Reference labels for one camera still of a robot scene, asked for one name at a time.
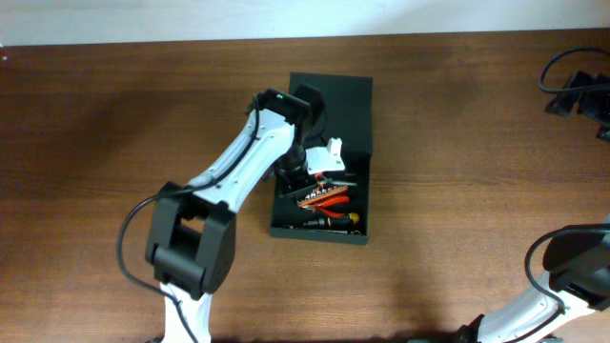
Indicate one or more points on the silver ratchet wrench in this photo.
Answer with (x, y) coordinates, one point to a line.
(349, 232)

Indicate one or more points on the black gift box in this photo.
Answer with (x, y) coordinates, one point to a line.
(347, 115)

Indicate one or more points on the yellow black stubby screwdriver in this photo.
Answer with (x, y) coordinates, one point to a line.
(333, 222)

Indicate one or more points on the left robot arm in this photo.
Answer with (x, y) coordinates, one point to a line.
(191, 243)

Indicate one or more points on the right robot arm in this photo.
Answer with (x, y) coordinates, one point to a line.
(568, 271)

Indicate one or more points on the orange socket rail set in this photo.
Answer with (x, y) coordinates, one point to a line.
(320, 194)

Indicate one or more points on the orange black long-nose pliers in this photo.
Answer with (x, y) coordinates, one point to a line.
(327, 183)

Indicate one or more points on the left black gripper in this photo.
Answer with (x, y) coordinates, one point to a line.
(295, 189)

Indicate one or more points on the red handled cutting pliers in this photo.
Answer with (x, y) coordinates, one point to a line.
(323, 206)

